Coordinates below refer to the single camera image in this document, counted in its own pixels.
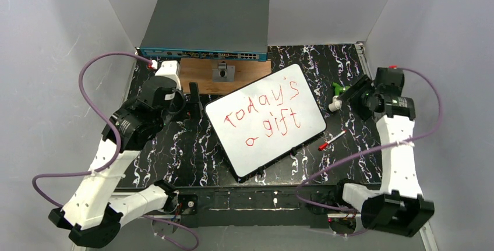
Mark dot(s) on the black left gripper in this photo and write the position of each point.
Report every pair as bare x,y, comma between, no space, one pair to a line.
193,97

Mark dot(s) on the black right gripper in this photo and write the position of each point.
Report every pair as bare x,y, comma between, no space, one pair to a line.
356,91

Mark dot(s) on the white marker pen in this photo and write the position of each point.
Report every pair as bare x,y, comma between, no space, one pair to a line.
333,139

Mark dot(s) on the white whiteboard black frame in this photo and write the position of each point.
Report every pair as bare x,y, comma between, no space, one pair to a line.
266,119

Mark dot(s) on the red marker cap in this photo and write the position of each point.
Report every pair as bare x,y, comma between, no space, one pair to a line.
323,146

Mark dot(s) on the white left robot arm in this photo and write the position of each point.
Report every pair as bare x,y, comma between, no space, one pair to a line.
93,220

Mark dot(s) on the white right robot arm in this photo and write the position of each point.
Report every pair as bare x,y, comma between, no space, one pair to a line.
399,206

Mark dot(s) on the green white plastic fitting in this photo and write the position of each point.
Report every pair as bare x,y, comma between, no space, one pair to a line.
336,103

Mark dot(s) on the brown wooden board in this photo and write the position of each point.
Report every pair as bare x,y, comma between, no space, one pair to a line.
206,74

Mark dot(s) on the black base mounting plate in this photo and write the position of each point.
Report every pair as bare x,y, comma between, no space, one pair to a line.
262,205

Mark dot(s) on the grey metal clamp bracket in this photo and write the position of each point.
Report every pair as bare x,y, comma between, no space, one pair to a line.
223,72

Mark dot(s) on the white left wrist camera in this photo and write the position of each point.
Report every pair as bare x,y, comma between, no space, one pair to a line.
166,73

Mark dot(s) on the grey blue network switch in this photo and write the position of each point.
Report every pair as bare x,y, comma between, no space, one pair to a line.
208,29

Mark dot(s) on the aluminium frame rail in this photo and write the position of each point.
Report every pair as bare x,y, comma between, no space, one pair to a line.
247,218

